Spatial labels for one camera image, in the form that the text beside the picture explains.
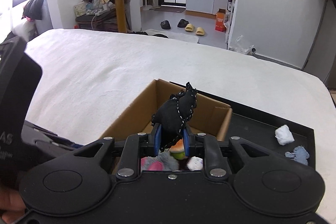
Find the grey paw plush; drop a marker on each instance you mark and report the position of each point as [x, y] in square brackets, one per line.
[168, 161]

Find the black slipper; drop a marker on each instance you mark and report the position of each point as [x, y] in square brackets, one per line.
[183, 23]
[165, 24]

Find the orange cardboard box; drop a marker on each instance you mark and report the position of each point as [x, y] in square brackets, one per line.
[220, 20]

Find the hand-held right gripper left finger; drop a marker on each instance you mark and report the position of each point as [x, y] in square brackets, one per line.
[158, 140]

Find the beige slipper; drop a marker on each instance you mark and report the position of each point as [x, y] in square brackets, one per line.
[200, 31]
[189, 27]

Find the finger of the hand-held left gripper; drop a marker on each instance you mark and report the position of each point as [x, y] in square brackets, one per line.
[47, 140]

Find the black tray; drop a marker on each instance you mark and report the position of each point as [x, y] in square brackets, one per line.
[257, 129]

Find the orange round plush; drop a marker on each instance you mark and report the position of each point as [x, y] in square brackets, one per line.
[178, 151]

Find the brown cardboard box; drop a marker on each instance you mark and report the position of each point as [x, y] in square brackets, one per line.
[210, 119]

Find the clear plastic bag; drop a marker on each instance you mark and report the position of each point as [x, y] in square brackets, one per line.
[241, 45]

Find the white shelf rack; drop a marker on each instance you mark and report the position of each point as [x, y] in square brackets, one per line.
[232, 22]

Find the person's left hand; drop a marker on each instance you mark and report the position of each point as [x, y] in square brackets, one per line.
[10, 201]

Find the yellow table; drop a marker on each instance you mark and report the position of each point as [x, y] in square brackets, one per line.
[120, 3]

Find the white soft ball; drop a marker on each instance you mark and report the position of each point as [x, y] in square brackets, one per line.
[284, 134]

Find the black plush toy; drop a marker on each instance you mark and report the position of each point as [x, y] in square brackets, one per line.
[173, 113]

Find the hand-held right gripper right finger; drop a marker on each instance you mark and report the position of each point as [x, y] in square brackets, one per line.
[187, 142]

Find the blue fluffy pad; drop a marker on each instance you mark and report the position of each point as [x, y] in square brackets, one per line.
[299, 155]

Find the white floor mat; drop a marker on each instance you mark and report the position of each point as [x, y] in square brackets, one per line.
[178, 36]

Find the black pillow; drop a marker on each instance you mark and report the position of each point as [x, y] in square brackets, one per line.
[35, 7]

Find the spray bottle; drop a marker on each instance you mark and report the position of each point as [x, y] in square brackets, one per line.
[230, 3]

